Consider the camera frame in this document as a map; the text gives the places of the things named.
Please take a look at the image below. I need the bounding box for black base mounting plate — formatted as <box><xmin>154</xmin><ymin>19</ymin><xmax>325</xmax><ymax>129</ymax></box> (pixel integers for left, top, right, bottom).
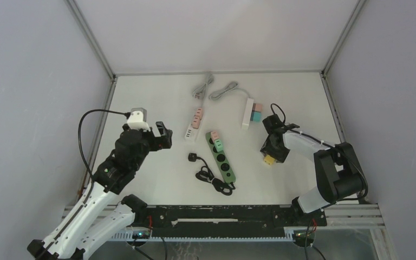
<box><xmin>132</xmin><ymin>205</ymin><xmax>327</xmax><ymax>237</ymax></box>

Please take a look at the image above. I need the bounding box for left black camera cable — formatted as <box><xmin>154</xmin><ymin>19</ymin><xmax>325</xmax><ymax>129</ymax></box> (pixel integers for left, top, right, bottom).
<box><xmin>43</xmin><ymin>109</ymin><xmax>132</xmax><ymax>252</ymax></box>

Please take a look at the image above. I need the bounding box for yellow plug adapter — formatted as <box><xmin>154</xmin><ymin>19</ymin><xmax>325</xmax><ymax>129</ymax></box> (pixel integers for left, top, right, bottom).
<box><xmin>263</xmin><ymin>154</ymin><xmax>276</xmax><ymax>166</ymax></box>

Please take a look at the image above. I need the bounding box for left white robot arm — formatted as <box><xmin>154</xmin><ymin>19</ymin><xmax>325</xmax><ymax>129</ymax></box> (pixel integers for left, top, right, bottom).
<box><xmin>27</xmin><ymin>121</ymin><xmax>173</xmax><ymax>259</ymax></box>

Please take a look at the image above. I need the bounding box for green plug adapter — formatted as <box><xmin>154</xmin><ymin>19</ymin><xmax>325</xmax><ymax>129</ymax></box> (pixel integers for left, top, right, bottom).
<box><xmin>213</xmin><ymin>139</ymin><xmax>224</xmax><ymax>153</ymax></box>

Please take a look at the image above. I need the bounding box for pink plug adapter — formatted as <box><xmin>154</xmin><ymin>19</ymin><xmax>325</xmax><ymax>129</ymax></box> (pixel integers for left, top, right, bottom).
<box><xmin>191</xmin><ymin>116</ymin><xmax>201</xmax><ymax>129</ymax></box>
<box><xmin>252</xmin><ymin>103</ymin><xmax>263</xmax><ymax>113</ymax></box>
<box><xmin>210</xmin><ymin>131</ymin><xmax>219</xmax><ymax>142</ymax></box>
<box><xmin>195</xmin><ymin>107</ymin><xmax>204</xmax><ymax>120</ymax></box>

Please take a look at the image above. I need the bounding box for white power strip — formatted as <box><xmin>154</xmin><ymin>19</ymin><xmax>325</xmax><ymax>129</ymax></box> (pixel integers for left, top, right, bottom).
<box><xmin>242</xmin><ymin>98</ymin><xmax>254</xmax><ymax>130</ymax></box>
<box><xmin>184</xmin><ymin>116</ymin><xmax>203</xmax><ymax>141</ymax></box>

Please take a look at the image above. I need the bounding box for green power strip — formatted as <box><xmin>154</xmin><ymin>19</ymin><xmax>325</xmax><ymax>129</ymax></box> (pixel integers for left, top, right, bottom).
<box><xmin>205</xmin><ymin>132</ymin><xmax>236</xmax><ymax>184</ymax></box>

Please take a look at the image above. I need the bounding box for grey cord of far strip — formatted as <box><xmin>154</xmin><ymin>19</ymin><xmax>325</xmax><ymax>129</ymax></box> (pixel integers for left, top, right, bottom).
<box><xmin>192</xmin><ymin>73</ymin><xmax>215</xmax><ymax>108</ymax></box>

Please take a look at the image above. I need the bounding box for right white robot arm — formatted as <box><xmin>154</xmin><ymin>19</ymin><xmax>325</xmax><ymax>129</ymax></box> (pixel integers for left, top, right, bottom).
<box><xmin>260</xmin><ymin>114</ymin><xmax>368</xmax><ymax>225</ymax></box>

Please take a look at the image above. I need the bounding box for grey cord of near strip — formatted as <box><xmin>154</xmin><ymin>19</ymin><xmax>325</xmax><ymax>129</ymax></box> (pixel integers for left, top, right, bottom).
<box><xmin>209</xmin><ymin>81</ymin><xmax>254</xmax><ymax>103</ymax></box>

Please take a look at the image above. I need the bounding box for teal plug adapter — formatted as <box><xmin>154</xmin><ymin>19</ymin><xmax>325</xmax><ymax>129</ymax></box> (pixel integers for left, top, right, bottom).
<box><xmin>250</xmin><ymin>111</ymin><xmax>262</xmax><ymax>122</ymax></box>

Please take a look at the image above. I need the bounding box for black coiled power cord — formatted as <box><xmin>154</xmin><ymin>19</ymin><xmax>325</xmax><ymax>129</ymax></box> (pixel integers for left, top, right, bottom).
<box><xmin>187</xmin><ymin>152</ymin><xmax>237</xmax><ymax>196</ymax></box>

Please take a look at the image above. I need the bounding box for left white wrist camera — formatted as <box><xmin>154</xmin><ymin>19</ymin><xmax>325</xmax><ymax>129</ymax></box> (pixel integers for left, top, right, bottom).
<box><xmin>126</xmin><ymin>107</ymin><xmax>151</xmax><ymax>132</ymax></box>

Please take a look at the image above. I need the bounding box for grey cord of strip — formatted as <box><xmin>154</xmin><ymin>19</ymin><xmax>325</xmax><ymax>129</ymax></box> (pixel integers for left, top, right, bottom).
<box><xmin>209</xmin><ymin>81</ymin><xmax>254</xmax><ymax>103</ymax></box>
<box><xmin>192</xmin><ymin>73</ymin><xmax>215</xmax><ymax>108</ymax></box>

